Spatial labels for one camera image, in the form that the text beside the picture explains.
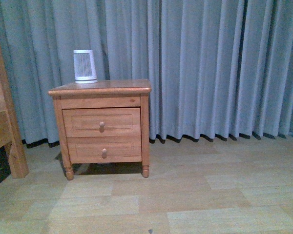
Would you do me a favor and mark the wooden drawer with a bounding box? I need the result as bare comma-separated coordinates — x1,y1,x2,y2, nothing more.
67,136,142,163
63,108,141,137

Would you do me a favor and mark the wooden nightstand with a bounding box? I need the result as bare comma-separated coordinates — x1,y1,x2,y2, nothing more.
48,79,151,180

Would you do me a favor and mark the white ribbed air purifier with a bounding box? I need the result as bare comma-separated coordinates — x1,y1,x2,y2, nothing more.
73,50,97,84

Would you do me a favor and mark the grey pleated curtain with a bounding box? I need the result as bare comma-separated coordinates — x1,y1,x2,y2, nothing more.
0,0,293,143

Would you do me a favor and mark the wooden bed frame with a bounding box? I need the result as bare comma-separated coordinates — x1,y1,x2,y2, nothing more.
0,46,29,178

